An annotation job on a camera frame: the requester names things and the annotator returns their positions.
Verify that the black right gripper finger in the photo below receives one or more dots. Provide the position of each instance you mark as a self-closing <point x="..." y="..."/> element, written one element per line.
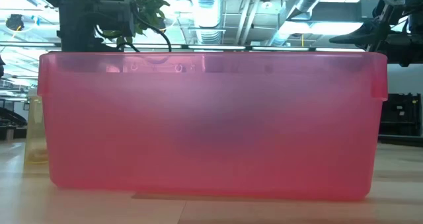
<point x="361" y="34"/>

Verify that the pink translucent plastic bin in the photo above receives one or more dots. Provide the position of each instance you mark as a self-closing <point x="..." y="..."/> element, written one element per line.
<point x="211" y="128"/>

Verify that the green potted plant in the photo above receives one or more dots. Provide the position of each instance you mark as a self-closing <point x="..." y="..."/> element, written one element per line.
<point x="148" y="2"/>

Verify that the black cabinet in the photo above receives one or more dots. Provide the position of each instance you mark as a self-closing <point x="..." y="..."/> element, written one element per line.
<point x="400" y="115"/>

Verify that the silver ceiling duct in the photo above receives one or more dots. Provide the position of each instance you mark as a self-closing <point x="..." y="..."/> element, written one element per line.
<point x="304" y="2"/>
<point x="206" y="12"/>

